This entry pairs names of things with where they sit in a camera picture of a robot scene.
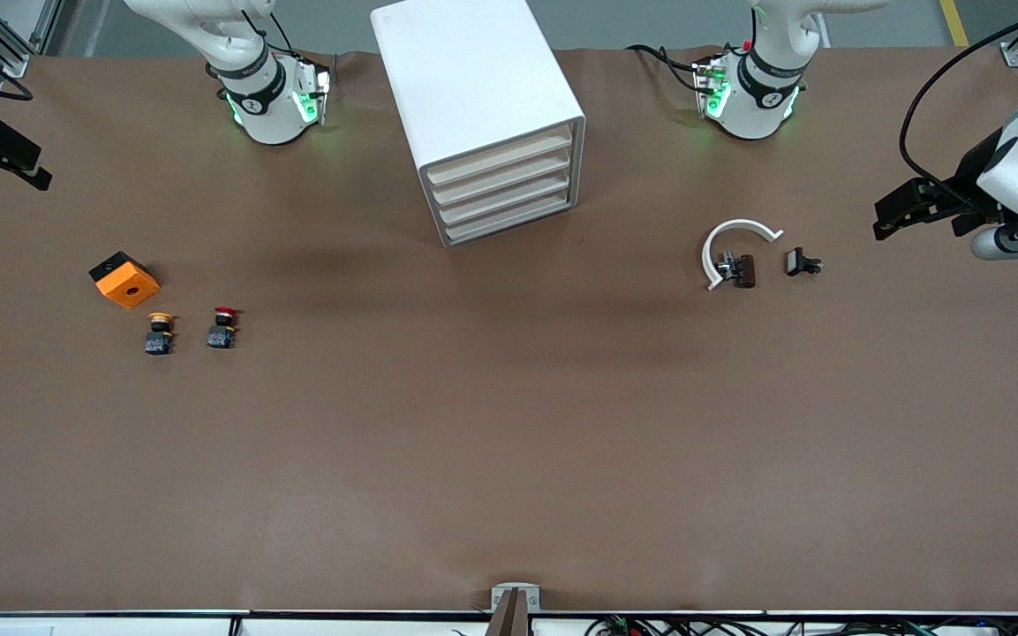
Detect grey metal bracket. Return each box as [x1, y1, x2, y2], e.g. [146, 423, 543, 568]
[491, 583, 541, 613]

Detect white curved plastic piece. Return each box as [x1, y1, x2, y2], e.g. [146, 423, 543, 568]
[702, 218, 785, 292]

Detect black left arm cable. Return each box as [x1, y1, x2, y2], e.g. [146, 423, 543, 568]
[900, 7, 1018, 208]

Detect brown terminal block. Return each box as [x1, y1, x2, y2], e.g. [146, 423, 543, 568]
[717, 252, 758, 290]

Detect red push button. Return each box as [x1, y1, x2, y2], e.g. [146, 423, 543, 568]
[206, 306, 243, 350]

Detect brown pointed post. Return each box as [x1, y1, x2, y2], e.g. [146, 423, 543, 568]
[485, 589, 533, 636]

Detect black base cable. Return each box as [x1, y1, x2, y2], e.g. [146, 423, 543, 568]
[626, 42, 713, 94]

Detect white table edge rail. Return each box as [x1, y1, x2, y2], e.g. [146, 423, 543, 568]
[0, 609, 1018, 636]

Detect tangled black cables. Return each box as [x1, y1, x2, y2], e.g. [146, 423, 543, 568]
[584, 614, 1018, 636]

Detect brown table mat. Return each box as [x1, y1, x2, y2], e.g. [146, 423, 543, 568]
[0, 46, 1018, 615]

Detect orange button box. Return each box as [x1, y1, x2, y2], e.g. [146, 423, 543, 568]
[89, 251, 161, 310]

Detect yellow push button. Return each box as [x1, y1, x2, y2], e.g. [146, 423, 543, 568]
[144, 312, 176, 356]

